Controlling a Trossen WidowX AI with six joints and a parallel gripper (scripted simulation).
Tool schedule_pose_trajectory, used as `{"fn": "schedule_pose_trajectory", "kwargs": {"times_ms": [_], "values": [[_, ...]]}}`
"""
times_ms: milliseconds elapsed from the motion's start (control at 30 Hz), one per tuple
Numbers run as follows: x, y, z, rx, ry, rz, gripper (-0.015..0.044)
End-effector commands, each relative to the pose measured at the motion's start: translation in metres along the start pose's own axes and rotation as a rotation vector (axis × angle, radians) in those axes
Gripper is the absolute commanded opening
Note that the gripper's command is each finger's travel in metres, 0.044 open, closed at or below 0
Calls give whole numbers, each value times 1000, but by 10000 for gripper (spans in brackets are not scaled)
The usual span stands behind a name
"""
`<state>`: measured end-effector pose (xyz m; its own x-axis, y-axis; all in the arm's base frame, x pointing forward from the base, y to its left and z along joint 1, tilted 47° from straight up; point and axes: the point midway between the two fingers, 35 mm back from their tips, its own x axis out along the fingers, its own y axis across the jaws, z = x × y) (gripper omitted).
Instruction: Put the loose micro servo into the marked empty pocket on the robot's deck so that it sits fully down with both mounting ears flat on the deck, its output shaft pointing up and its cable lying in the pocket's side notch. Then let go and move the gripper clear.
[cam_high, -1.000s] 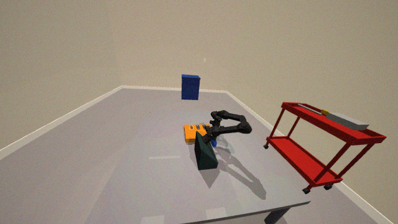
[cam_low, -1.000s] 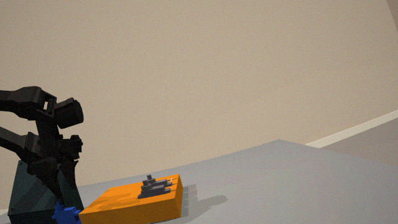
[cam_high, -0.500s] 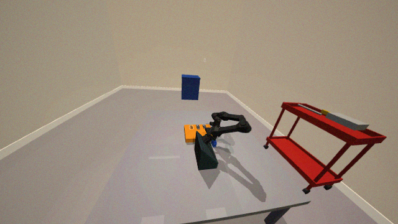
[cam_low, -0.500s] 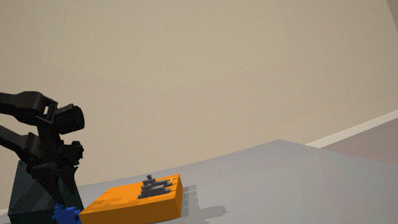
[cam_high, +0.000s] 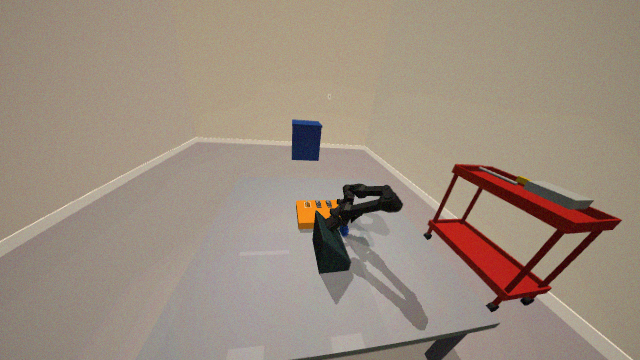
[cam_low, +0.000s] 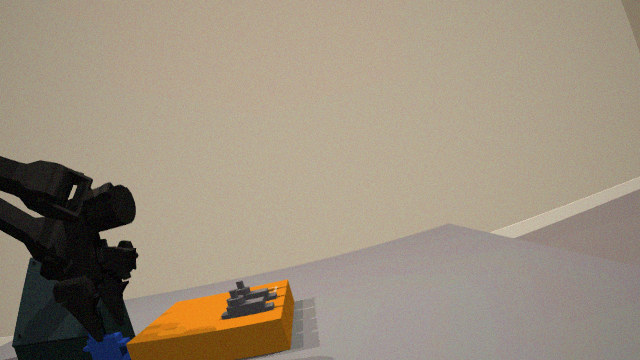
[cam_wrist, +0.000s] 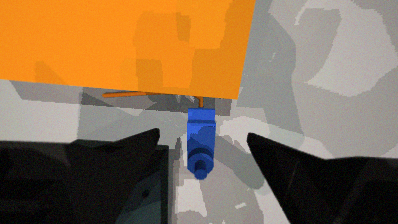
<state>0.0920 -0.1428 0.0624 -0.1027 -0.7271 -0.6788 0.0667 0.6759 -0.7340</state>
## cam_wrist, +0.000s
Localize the orange flat plate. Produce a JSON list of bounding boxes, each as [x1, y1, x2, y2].
[[0, 0, 256, 99]]

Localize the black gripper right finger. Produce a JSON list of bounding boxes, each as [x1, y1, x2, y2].
[[247, 133, 398, 224]]

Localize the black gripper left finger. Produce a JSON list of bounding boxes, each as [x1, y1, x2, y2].
[[0, 128, 160, 224]]

